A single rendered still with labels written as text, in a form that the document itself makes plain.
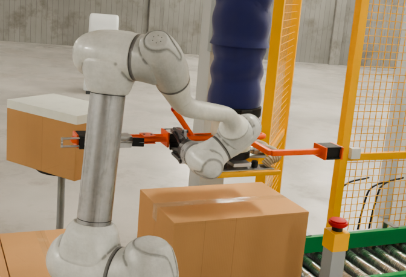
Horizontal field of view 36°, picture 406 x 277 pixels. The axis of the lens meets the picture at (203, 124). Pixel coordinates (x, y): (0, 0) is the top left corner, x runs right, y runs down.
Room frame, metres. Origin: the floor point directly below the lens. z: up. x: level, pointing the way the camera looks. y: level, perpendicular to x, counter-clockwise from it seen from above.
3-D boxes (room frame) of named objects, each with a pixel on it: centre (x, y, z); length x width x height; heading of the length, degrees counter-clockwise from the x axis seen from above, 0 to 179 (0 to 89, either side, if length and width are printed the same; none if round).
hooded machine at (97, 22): (10.20, 1.73, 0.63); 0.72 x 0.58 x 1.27; 5
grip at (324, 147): (2.39, -0.50, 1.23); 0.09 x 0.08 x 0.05; 24
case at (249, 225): (2.50, -0.11, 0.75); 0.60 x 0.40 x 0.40; 115
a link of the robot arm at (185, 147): (2.18, 0.03, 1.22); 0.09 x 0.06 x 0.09; 114
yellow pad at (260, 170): (2.42, -0.16, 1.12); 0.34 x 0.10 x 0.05; 114
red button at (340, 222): (2.13, -0.51, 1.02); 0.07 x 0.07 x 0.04
